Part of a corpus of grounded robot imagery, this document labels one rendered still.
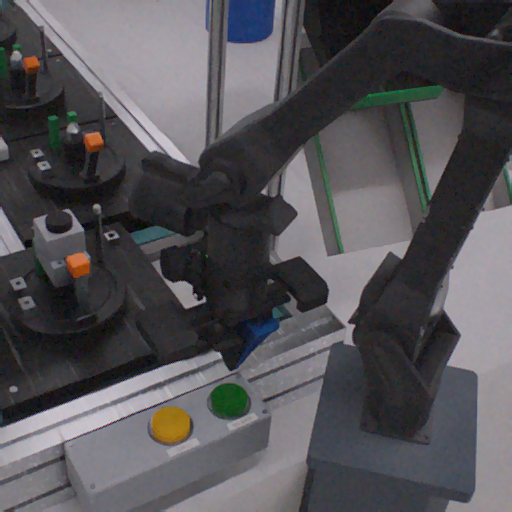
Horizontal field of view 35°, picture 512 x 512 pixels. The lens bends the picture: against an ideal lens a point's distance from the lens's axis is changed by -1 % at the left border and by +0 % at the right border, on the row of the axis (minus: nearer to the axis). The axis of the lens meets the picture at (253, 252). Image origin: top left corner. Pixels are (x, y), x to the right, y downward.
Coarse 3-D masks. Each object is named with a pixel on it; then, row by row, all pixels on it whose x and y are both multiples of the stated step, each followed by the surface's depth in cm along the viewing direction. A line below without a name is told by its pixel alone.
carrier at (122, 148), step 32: (96, 128) 126; (128, 128) 126; (0, 160) 117; (32, 160) 114; (64, 160) 115; (128, 160) 119; (0, 192) 111; (32, 192) 112; (64, 192) 110; (96, 192) 111; (128, 192) 113; (32, 224) 106
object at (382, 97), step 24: (312, 0) 92; (336, 0) 98; (360, 0) 99; (384, 0) 100; (312, 24) 93; (336, 24) 96; (360, 24) 97; (312, 48) 94; (336, 48) 95; (408, 72) 95; (384, 96) 91; (408, 96) 92; (432, 96) 94
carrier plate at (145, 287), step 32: (0, 256) 101; (32, 256) 101; (96, 256) 102; (128, 256) 102; (0, 288) 96; (128, 288) 98; (160, 288) 98; (0, 320) 92; (128, 320) 93; (0, 352) 88; (32, 352) 89; (64, 352) 89; (96, 352) 89; (128, 352) 90; (0, 384) 85; (32, 384) 85; (64, 384) 85; (96, 384) 88
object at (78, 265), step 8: (72, 256) 85; (80, 256) 85; (72, 264) 84; (80, 264) 85; (88, 264) 85; (72, 272) 85; (80, 272) 85; (88, 272) 86; (80, 280) 86; (80, 288) 87; (80, 296) 88; (88, 296) 88; (80, 304) 88; (88, 304) 89; (80, 312) 89
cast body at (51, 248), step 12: (48, 216) 87; (60, 216) 87; (72, 216) 89; (36, 228) 88; (48, 228) 87; (60, 228) 86; (72, 228) 88; (36, 240) 90; (48, 240) 86; (60, 240) 87; (72, 240) 87; (84, 240) 88; (36, 252) 92; (48, 252) 87; (60, 252) 88; (72, 252) 88; (84, 252) 89; (48, 264) 88; (60, 264) 88; (60, 276) 88
